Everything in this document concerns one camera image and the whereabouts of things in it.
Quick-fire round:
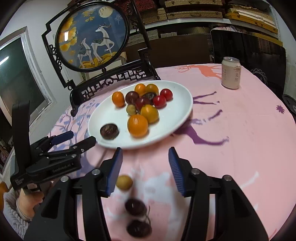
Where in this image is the wall shelf with boxes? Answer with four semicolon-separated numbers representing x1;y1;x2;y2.
111;0;284;47

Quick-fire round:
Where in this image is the dark purple plum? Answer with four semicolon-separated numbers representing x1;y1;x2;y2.
126;220;152;238
125;198;147;217

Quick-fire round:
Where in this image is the wrinkled dark water chestnut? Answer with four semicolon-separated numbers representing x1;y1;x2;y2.
100;123;119;140

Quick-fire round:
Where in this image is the pink patterned tablecloth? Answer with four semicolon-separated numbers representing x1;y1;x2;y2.
47;63;296;241

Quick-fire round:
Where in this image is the round deer embroidery screen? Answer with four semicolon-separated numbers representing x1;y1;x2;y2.
41;0;151;91

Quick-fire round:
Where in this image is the white oval plate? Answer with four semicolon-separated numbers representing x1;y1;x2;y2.
88;80;193;150

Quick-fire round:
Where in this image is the yellow cherry tomato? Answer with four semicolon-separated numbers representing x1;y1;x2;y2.
140;104;159;124
145;84;159;95

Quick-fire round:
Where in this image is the left hand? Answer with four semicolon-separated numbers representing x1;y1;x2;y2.
17;189;45;221

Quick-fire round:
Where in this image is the window frame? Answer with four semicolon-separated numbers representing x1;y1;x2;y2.
1;27;56;131

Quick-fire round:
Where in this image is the tan longan fruit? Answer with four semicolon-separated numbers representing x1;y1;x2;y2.
116;175;133;191
126;104;137;116

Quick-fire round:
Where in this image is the red cherry tomato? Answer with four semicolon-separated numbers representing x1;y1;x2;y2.
160;88;173;101
152;95;167;109

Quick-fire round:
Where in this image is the dark red plum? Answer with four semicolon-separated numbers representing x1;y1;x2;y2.
135;97;151;113
125;91;139;105

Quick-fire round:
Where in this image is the pink drink can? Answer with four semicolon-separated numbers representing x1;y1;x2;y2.
221;57;241;89

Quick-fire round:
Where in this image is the dark brown water chestnut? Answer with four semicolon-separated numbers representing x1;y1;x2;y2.
142;92;157;101

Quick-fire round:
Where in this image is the small orange mandarin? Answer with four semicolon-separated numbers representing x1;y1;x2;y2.
134;83;146;96

